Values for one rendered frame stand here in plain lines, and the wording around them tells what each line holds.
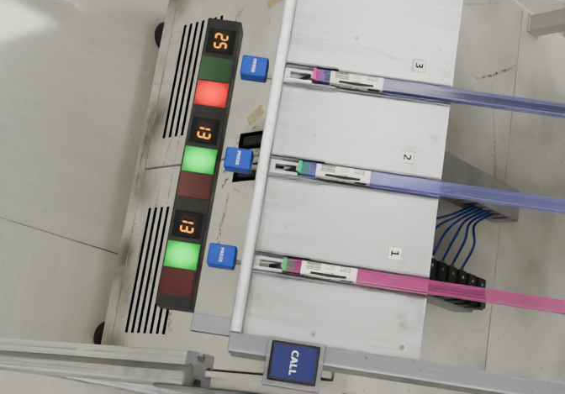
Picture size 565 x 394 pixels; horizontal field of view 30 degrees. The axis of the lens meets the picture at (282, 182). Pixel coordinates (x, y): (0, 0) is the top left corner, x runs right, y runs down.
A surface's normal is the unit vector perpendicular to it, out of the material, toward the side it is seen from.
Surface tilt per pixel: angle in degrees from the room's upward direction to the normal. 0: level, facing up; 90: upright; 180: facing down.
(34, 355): 90
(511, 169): 0
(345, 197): 47
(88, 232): 0
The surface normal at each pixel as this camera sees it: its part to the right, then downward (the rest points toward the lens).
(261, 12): -0.68, -0.29
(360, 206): -0.01, -0.25
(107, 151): 0.72, -0.07
